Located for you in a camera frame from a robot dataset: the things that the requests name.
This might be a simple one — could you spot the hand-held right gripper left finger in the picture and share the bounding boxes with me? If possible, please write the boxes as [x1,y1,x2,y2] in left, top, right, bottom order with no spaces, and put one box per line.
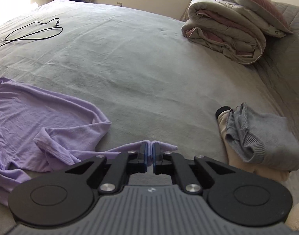
[65,142,149,194]

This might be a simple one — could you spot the folded beige garment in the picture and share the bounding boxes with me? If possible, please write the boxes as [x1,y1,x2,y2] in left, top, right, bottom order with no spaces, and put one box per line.
[217,113,291,183]

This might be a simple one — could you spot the long black cable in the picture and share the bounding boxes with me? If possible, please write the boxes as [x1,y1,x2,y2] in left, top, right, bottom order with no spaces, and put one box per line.
[0,18,64,49]

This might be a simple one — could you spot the grey quilted headboard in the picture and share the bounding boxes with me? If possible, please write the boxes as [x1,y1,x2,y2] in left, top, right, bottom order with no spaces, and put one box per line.
[255,1,299,147]

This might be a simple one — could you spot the grey bed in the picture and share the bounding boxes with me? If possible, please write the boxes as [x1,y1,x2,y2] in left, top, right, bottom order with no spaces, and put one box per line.
[0,0,299,235]

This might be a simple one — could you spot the folded grey pink quilt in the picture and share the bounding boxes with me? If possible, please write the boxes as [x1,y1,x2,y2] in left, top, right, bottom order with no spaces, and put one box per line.
[181,0,267,65]

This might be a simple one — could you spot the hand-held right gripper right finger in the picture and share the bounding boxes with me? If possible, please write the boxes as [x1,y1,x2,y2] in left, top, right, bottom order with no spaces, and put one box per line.
[152,142,236,194]

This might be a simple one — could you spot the purple pants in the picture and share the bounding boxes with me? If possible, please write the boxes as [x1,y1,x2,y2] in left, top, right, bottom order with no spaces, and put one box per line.
[0,77,178,207]

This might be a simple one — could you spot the folded grey sweater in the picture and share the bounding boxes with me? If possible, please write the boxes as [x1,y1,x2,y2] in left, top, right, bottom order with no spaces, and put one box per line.
[224,103,299,172]

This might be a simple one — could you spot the pink grey pillow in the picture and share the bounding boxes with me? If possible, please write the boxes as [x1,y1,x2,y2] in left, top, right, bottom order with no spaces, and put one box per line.
[215,0,294,38]

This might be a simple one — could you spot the folded black cloth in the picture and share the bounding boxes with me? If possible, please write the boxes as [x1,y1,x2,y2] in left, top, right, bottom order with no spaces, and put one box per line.
[215,106,231,118]

